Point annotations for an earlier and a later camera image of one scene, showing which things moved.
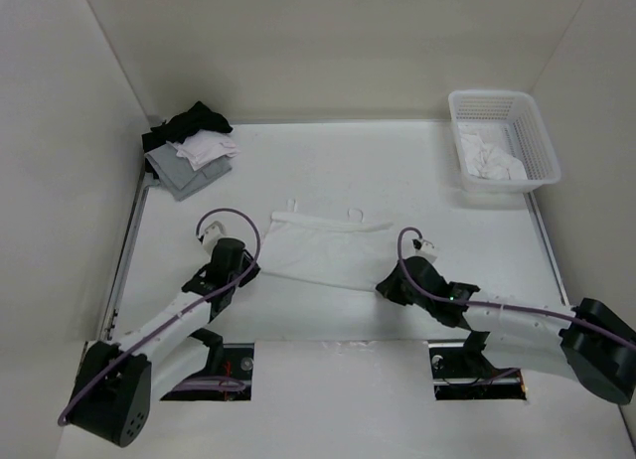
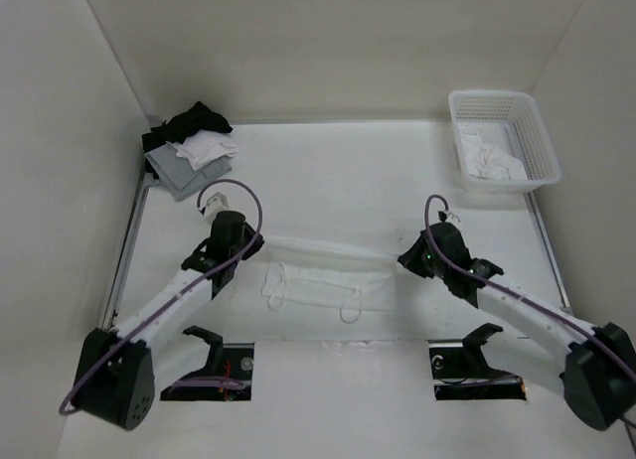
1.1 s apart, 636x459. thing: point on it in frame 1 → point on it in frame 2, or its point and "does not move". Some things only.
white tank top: x=335 y=250 → x=329 y=275
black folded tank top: x=181 y=126 does not move
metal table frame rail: x=108 y=332 does not move
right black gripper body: x=397 y=292 → x=420 y=261
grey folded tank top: x=180 y=176 does not move
